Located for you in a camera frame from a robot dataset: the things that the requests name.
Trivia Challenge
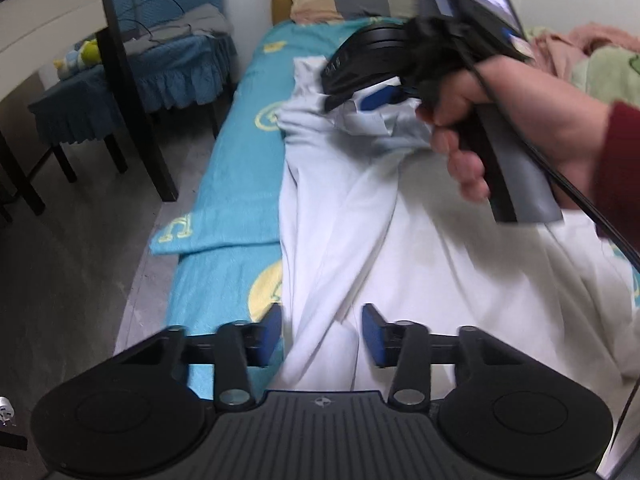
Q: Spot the chair with blue cover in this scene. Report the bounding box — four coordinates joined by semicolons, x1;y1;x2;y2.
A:
27;0;239;184

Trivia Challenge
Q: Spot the teal bed sheet yellow print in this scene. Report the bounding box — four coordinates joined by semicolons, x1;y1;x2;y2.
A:
149;17;640;397

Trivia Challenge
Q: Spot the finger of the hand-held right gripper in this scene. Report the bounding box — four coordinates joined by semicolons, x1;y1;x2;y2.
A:
358;84;427;112

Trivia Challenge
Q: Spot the yellow-green plush toy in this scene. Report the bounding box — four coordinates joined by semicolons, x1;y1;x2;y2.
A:
53;38;104;80

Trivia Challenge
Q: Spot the light green blanket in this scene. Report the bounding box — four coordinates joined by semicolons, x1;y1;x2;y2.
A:
569;45;640;107

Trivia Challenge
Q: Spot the person's right hand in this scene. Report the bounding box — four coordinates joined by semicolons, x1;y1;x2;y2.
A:
416;54;613;207

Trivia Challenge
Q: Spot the grey cloth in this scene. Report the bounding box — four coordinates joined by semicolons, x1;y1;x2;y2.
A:
122;2;234;57

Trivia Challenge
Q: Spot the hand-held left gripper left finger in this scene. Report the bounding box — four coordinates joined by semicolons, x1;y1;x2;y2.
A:
115;304;284;408

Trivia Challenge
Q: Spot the dark wooden table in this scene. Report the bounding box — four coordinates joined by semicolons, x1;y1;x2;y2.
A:
0;0;180;222

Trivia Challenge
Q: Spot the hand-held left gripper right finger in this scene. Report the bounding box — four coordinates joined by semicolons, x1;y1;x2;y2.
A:
361;303;526;408

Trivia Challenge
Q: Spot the person's right forearm red sleeve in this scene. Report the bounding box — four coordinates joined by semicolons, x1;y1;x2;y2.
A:
592;101;640;253

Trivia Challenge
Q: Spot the pink cloth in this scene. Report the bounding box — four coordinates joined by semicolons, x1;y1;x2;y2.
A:
525;22;640;82

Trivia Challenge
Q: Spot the white garment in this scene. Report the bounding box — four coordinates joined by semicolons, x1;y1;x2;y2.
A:
274;55;640;395

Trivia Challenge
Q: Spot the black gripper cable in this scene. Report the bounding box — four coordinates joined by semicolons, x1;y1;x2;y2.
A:
447;30;640;258

